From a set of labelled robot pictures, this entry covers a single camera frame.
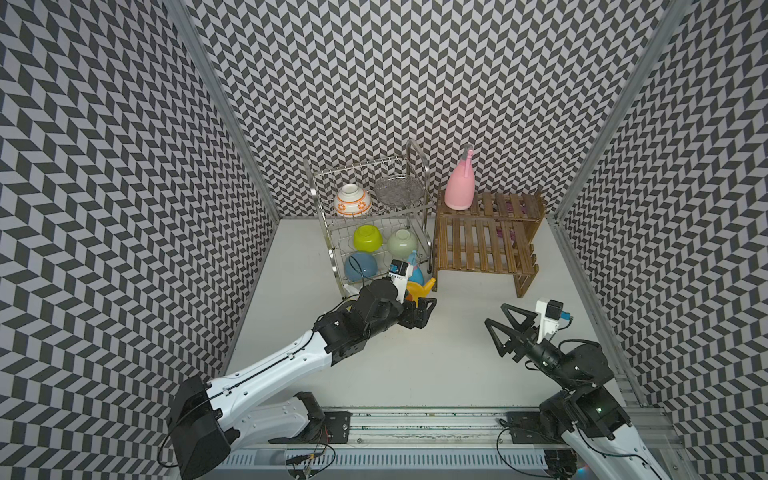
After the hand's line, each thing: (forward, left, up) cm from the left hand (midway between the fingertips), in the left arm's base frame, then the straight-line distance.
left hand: (419, 300), depth 73 cm
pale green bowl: (+29, +4, -13) cm, 32 cm away
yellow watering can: (+10, 0, -13) cm, 16 cm away
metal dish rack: (+26, +12, +4) cm, 29 cm away
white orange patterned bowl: (+24, +18, +11) cm, 32 cm away
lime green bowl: (+30, +16, -12) cm, 36 cm away
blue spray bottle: (+15, -1, -12) cm, 19 cm away
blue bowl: (+21, +18, -16) cm, 32 cm away
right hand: (-5, -17, 0) cm, 18 cm away
